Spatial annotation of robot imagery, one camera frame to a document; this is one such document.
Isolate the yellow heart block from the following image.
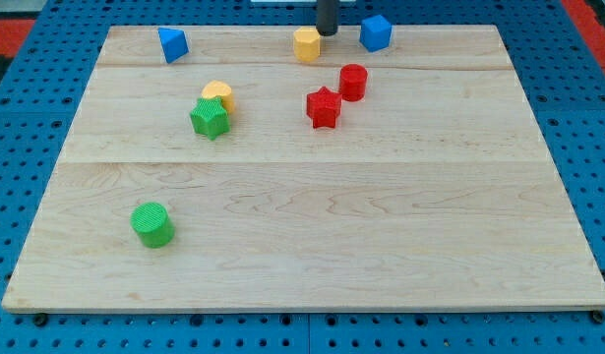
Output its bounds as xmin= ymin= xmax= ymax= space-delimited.
xmin=201 ymin=81 xmax=236 ymax=113

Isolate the light wooden board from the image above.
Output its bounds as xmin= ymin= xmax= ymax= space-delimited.
xmin=2 ymin=25 xmax=605 ymax=314

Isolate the blue cube block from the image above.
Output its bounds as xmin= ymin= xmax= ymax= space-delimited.
xmin=359 ymin=15 xmax=393 ymax=52

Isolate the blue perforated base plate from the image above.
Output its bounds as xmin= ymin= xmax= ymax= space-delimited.
xmin=0 ymin=1 xmax=605 ymax=353

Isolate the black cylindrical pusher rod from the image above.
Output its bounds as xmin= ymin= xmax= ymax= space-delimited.
xmin=316 ymin=0 xmax=339 ymax=36

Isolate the blue triangular prism block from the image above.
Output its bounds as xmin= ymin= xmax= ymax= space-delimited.
xmin=157 ymin=28 xmax=189 ymax=64

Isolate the green cylinder block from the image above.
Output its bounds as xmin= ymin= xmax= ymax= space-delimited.
xmin=130 ymin=202 xmax=175 ymax=248

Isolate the red star block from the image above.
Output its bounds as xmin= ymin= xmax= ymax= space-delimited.
xmin=306 ymin=87 xmax=342 ymax=129

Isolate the red cylinder block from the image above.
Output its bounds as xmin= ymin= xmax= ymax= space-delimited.
xmin=338 ymin=64 xmax=368 ymax=102

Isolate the green star block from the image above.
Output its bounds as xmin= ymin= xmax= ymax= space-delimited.
xmin=190 ymin=96 xmax=230 ymax=141

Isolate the yellow hexagonal prism block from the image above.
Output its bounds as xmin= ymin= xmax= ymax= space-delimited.
xmin=293 ymin=27 xmax=321 ymax=62

